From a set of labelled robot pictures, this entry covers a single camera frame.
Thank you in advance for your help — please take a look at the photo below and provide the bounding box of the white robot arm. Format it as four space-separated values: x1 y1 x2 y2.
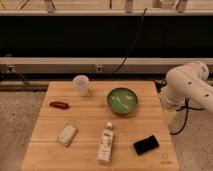
159 61 213 135

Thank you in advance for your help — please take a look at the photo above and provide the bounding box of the wooden cutting board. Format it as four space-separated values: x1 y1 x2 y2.
21 81 179 171

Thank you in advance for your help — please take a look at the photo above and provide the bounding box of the white plastic bottle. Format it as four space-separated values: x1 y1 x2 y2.
97 122 114 163

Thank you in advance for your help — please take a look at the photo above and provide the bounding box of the black sponge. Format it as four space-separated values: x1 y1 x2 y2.
133 135 159 155

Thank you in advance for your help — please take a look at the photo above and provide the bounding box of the black hanging cable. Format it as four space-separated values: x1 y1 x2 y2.
111 7 148 75

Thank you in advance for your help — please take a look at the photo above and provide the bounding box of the green ceramic bowl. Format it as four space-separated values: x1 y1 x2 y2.
107 87 138 116

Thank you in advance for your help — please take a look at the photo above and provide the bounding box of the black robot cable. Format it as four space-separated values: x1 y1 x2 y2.
169 98 205 136

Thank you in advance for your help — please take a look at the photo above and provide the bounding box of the translucent plastic cup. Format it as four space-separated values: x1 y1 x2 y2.
73 75 89 96

